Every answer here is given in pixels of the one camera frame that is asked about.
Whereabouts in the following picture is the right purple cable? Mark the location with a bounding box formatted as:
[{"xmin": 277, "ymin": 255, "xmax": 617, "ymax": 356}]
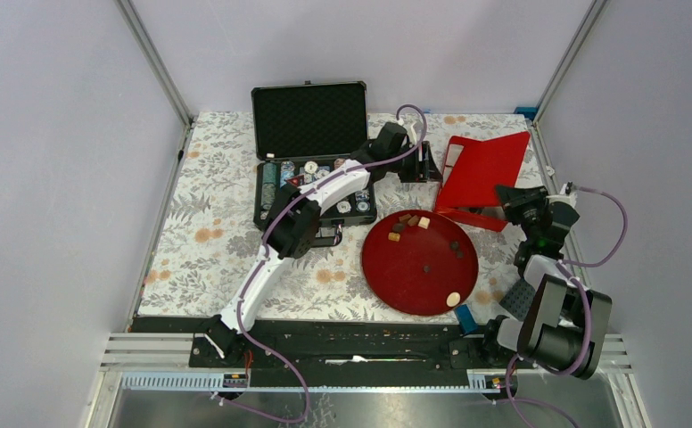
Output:
[{"xmin": 493, "ymin": 185, "xmax": 630, "ymax": 428}]

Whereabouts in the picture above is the white oval chocolate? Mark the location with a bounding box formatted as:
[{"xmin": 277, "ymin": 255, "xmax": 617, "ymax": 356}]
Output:
[{"xmin": 446, "ymin": 292, "xmax": 461, "ymax": 308}]

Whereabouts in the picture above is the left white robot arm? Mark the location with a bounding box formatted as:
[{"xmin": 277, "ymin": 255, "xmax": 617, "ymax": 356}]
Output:
[{"xmin": 203, "ymin": 118, "xmax": 429, "ymax": 366}]

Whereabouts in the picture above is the purple cable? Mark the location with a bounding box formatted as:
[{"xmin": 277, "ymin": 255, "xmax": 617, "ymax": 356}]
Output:
[
  {"xmin": 493, "ymin": 185, "xmax": 630, "ymax": 428},
  {"xmin": 210, "ymin": 103, "xmax": 429, "ymax": 424}
]

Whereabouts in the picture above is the red square box lid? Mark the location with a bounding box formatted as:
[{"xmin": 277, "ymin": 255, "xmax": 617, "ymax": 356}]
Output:
[{"xmin": 434, "ymin": 131, "xmax": 530, "ymax": 211}]

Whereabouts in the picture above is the blue lego brick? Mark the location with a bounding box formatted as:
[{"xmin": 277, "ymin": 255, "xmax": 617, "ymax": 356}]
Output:
[{"xmin": 453, "ymin": 304, "xmax": 479, "ymax": 336}]

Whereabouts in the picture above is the grey lego baseplate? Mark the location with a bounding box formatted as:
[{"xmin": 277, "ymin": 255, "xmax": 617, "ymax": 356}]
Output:
[{"xmin": 499, "ymin": 278, "xmax": 537, "ymax": 322}]

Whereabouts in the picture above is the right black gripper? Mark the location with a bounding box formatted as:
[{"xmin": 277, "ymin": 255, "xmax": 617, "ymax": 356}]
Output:
[{"xmin": 494, "ymin": 184, "xmax": 551, "ymax": 243}]

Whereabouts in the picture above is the floral tablecloth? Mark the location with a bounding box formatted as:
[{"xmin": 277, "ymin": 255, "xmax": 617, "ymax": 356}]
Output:
[{"xmin": 137, "ymin": 111, "xmax": 530, "ymax": 324}]

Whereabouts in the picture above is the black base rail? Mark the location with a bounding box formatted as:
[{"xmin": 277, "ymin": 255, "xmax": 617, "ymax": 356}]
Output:
[{"xmin": 174, "ymin": 317, "xmax": 540, "ymax": 388}]

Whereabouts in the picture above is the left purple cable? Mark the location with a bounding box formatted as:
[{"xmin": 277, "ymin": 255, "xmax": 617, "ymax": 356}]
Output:
[{"xmin": 210, "ymin": 103, "xmax": 429, "ymax": 424}]

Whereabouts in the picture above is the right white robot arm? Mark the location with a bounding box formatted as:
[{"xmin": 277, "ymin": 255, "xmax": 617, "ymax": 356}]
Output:
[{"xmin": 479, "ymin": 185, "xmax": 613, "ymax": 379}]

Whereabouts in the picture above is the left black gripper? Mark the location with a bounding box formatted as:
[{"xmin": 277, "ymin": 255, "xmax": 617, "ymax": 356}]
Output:
[{"xmin": 384, "ymin": 140, "xmax": 440, "ymax": 183}]

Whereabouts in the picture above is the red chocolate box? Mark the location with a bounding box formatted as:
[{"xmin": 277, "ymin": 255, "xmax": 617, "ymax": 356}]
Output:
[{"xmin": 432, "ymin": 136, "xmax": 509, "ymax": 234}]

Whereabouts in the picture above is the round red tray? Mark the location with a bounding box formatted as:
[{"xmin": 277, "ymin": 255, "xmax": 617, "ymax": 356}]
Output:
[{"xmin": 360, "ymin": 210, "xmax": 479, "ymax": 317}]

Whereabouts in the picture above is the black poker chip case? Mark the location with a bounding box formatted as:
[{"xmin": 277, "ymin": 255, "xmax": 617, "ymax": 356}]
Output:
[{"xmin": 251, "ymin": 81, "xmax": 377, "ymax": 258}]

